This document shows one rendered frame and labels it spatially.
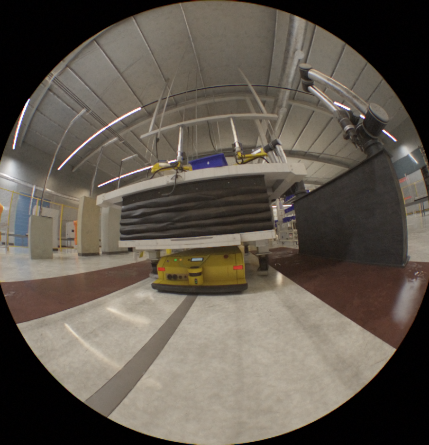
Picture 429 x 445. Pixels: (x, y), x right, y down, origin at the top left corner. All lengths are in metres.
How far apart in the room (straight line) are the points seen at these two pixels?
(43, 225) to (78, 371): 3.94
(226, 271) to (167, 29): 10.21
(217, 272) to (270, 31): 10.84
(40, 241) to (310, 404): 4.46
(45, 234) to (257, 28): 12.11
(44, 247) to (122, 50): 9.72
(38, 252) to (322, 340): 4.55
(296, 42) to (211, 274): 8.63
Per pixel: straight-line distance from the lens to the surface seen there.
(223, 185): 0.84
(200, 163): 0.90
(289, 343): 0.58
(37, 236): 4.28
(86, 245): 5.10
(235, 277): 1.09
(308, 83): 1.91
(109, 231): 5.62
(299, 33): 8.29
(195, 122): 3.76
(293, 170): 0.94
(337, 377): 0.50
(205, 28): 9.89
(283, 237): 5.96
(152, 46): 10.02
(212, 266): 1.09
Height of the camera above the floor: 0.40
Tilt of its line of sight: 7 degrees up
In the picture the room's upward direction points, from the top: 4 degrees counter-clockwise
